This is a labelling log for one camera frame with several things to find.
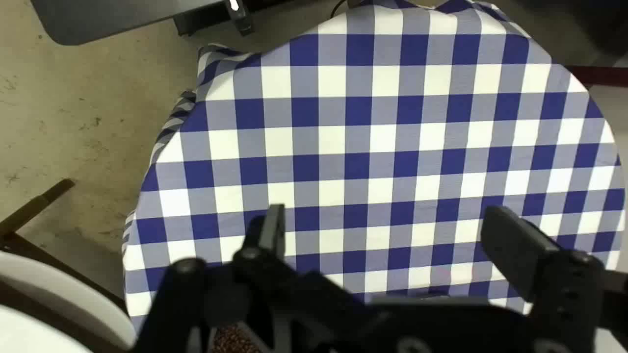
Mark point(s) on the white wooden chair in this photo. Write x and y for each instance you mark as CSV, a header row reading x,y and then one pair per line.
x,y
56,296

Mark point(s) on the blue white checkered tablecloth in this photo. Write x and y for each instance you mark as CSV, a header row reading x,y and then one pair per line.
x,y
384,131

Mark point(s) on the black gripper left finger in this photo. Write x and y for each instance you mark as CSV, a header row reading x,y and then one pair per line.
x,y
270,235

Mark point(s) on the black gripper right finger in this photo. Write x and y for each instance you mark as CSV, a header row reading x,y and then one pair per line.
x,y
514,245

